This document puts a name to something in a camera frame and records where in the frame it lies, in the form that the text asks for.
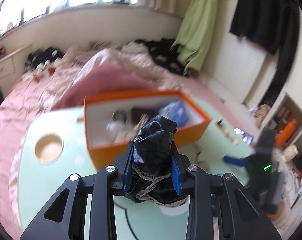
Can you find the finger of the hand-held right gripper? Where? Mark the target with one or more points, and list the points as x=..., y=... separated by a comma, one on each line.
x=232, y=161

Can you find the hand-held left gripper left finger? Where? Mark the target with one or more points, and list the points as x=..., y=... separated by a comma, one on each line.
x=128, y=166

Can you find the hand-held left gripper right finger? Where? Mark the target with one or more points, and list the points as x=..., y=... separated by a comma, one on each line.
x=175, y=173

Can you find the black lace garment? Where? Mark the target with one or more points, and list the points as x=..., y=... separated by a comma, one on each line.
x=153, y=140

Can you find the orange cardboard box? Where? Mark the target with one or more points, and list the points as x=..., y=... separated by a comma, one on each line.
x=188, y=135

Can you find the green cartoon desktop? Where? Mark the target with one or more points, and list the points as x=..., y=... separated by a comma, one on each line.
x=41, y=182

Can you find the smartphone with lit screen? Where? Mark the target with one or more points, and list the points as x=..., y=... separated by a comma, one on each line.
x=243, y=136

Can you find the crumpled wrappers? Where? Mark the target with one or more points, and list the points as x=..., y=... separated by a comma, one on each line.
x=224, y=130

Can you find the orange bottle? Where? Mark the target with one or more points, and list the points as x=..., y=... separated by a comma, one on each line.
x=287, y=132

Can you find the white open shelf unit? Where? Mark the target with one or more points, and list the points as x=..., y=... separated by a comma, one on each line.
x=283, y=115

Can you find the blue plastic packet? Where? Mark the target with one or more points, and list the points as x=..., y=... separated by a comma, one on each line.
x=173, y=112

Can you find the dark pink blanket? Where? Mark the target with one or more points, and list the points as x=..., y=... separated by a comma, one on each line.
x=111, y=80

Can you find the white slatted wardrobe door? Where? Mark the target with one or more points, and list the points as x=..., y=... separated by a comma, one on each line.
x=243, y=65

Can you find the large black clothes pile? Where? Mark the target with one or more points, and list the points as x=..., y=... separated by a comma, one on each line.
x=163, y=50

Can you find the pink bed sheet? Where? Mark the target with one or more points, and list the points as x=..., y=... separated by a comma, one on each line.
x=13, y=110

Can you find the small black clothes pile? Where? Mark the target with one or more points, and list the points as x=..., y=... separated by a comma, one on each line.
x=43, y=56

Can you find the light green hanging garment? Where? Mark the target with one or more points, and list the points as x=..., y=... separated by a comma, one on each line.
x=200, y=25

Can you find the black hanging garment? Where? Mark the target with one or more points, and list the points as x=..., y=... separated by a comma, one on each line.
x=263, y=17

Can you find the white desk with drawer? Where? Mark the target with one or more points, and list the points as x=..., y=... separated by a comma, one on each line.
x=6, y=67

